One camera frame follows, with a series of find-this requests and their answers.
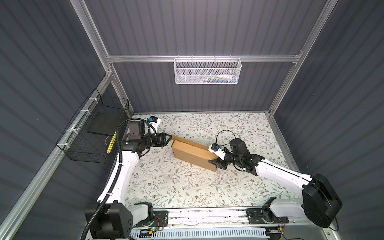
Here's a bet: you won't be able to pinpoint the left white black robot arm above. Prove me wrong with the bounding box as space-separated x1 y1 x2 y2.
80 116 172 240

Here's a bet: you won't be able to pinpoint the white wire mesh basket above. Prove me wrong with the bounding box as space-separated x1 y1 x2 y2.
173 57 242 85

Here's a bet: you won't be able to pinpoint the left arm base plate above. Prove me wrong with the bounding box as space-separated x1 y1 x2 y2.
137 210 169 228

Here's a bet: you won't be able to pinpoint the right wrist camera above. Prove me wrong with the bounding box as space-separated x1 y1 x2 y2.
209 143 226 160

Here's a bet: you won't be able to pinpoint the markers in white basket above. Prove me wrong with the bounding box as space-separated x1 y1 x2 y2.
201 74 238 84

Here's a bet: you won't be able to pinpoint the white perforated cable tray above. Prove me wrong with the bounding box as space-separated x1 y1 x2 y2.
130 227 270 240

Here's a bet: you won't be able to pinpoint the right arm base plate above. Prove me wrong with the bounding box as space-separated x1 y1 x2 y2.
246 208 289 225

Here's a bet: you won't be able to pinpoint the brown cardboard box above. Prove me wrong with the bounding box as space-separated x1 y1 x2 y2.
172 136 217 172

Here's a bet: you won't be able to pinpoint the black wire basket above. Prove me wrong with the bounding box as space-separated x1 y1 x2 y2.
57 91 130 164

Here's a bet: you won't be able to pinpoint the left black corrugated cable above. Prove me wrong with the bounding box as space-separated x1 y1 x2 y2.
79 117 157 240

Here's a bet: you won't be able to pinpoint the yellow green striped tool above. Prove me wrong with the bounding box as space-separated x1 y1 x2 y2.
107 133 117 154

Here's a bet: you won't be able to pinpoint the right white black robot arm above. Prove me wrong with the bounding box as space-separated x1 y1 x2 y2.
209 139 343 228

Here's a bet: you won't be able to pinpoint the black foam pad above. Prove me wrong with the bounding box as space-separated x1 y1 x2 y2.
87 113 120 136

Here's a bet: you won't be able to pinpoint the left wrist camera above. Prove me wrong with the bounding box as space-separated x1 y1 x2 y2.
148 116 161 129

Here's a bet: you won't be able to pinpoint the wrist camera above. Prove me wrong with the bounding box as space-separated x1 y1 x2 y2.
148 116 161 129
209 143 226 160

